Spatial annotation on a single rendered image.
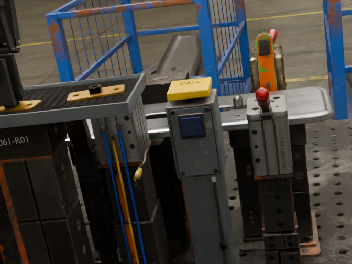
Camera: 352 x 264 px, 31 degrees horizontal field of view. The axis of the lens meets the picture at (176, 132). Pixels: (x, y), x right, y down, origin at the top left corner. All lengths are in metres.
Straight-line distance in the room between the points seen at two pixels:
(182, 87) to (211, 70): 2.13
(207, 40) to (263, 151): 1.95
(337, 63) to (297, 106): 1.71
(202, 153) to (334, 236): 0.54
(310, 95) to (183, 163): 0.45
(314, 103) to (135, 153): 0.37
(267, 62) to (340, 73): 1.60
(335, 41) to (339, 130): 1.06
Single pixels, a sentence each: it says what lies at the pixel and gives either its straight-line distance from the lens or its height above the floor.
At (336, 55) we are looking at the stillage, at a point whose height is 0.62.
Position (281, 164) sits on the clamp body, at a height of 0.96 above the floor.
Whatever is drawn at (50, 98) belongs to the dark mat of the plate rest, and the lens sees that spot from 0.98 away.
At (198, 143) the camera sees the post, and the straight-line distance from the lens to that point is 0.91.
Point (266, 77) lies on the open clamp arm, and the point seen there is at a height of 1.02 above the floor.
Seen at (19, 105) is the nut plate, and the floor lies 1.16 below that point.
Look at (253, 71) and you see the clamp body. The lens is 1.39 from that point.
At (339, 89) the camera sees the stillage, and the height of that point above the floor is 0.46.
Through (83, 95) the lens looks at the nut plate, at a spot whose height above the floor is 1.16.
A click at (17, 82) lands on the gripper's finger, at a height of 1.20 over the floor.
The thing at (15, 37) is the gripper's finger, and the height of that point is 1.26.
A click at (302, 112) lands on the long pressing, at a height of 1.00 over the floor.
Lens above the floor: 1.43
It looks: 21 degrees down
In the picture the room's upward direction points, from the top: 9 degrees counter-clockwise
